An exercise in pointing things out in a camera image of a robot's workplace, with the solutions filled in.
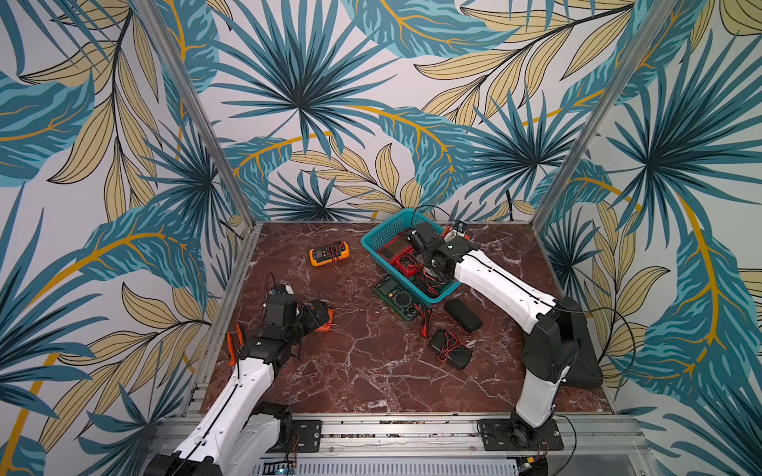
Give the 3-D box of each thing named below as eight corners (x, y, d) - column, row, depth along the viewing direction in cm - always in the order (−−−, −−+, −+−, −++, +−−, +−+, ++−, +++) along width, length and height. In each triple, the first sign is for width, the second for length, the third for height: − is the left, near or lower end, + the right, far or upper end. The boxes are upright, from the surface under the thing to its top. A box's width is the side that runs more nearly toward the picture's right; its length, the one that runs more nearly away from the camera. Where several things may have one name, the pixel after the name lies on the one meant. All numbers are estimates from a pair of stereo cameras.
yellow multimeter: (312, 269, 107) (310, 261, 103) (309, 256, 110) (307, 248, 107) (351, 259, 110) (350, 251, 106) (347, 247, 114) (346, 239, 110)
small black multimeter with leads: (424, 355, 88) (426, 350, 85) (431, 332, 93) (433, 326, 90) (465, 371, 85) (469, 366, 82) (470, 346, 90) (474, 341, 87)
